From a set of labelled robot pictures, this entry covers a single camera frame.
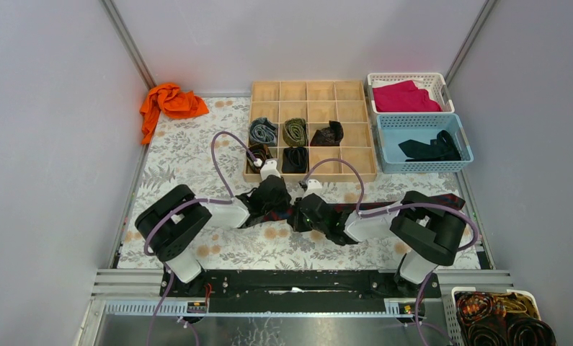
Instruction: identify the red navy striped tie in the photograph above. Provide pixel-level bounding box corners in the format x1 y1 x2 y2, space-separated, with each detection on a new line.
240 193 466 229

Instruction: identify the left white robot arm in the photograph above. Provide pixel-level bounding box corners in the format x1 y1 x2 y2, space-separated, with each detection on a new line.
135 175 291 296

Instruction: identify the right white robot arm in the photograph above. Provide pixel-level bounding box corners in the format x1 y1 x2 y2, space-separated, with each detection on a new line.
287 191 468 297

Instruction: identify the white basket of ties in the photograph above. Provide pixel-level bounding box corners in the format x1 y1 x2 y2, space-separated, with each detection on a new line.
442 285 541 345

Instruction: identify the brown black rolled tie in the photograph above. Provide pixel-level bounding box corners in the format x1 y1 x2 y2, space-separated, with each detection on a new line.
246 143 273 174

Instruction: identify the grey blue rolled tie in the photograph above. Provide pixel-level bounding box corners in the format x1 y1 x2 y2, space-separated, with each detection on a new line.
248 117 278 147

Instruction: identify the olive green rolled tie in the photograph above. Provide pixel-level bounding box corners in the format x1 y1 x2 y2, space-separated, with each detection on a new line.
283 117 308 147

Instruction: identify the wooden compartment tray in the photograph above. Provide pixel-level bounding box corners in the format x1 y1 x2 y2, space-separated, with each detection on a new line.
246 80 378 182

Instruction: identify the floral table mat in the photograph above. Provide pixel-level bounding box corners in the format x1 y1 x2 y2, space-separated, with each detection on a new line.
132 97 460 270

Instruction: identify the dark brown patterned rolled tie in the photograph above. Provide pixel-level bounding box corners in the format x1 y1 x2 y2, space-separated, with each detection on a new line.
310 120 344 146

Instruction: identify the blue plastic basket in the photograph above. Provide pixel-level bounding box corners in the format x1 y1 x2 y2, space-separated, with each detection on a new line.
376 112 474 174

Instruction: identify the orange cloth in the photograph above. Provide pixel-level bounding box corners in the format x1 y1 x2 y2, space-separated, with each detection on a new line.
139 83 209 145

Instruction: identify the dark green tie in basket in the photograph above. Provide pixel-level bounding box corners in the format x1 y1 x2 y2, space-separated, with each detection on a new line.
399 130 462 162

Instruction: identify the magenta cloth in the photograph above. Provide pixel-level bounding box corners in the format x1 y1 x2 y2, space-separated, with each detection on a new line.
372 80 442 112

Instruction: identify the white plastic basket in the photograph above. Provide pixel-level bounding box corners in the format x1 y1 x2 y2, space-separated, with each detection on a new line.
366 73 455 114

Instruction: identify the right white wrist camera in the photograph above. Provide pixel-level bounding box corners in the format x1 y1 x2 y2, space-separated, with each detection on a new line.
303 179 323 198

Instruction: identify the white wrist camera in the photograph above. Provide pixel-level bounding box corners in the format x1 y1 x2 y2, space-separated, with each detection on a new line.
259 159 281 180
303 179 323 198

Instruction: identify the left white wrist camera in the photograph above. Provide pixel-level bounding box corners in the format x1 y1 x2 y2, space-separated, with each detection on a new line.
259 159 281 180

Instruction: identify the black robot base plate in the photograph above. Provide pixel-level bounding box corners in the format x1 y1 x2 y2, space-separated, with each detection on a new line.
159 270 441 305

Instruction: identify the perforated metal cable rail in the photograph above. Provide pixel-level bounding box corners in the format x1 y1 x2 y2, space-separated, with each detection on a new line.
105 299 414 318

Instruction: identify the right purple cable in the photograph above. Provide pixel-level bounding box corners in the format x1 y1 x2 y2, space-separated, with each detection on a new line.
301 158 479 252

